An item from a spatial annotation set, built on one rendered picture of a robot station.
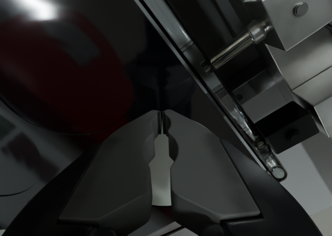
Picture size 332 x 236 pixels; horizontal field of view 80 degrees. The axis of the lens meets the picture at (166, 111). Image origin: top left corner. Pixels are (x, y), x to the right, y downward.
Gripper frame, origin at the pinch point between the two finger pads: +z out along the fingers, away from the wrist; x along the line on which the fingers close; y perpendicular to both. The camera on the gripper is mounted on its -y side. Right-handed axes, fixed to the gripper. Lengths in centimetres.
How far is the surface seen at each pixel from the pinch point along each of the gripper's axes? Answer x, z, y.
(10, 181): -13.6, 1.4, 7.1
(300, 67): 10.6, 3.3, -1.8
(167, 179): 0.2, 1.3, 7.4
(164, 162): 0.0, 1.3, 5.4
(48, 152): -9.3, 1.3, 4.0
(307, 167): 19.7, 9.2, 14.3
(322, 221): 127, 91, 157
